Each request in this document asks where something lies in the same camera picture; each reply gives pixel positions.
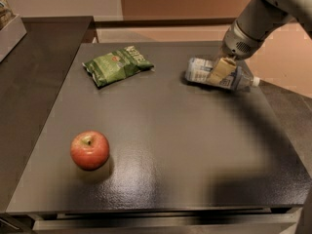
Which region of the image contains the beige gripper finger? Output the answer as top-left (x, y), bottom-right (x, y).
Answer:
top-left (214, 53), bottom-right (224, 66)
top-left (207, 58), bottom-right (236, 85)

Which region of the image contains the blue plastic water bottle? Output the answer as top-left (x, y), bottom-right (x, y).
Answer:
top-left (185, 58), bottom-right (260, 91)

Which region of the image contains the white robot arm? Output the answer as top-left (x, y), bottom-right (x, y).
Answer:
top-left (208, 0), bottom-right (312, 85)

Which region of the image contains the green chips bag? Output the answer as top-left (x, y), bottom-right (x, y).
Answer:
top-left (82, 46), bottom-right (154, 88)

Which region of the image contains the red apple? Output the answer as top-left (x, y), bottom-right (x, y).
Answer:
top-left (70, 131), bottom-right (109, 171)

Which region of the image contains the dark side table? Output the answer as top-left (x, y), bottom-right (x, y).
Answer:
top-left (0, 16), bottom-right (94, 214)

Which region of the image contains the grey box with items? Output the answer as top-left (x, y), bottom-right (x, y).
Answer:
top-left (0, 0), bottom-right (27, 62)

